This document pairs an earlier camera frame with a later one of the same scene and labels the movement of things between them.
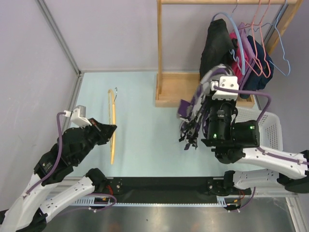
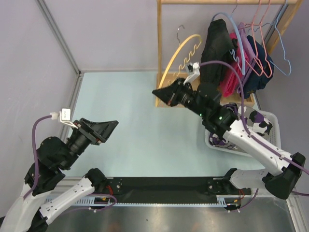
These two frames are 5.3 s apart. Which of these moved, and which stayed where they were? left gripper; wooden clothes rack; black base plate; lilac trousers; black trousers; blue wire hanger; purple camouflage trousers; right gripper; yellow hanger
Moved: yellow hanger; right gripper; purple camouflage trousers
Stayed: left gripper; black trousers; lilac trousers; blue wire hanger; wooden clothes rack; black base plate
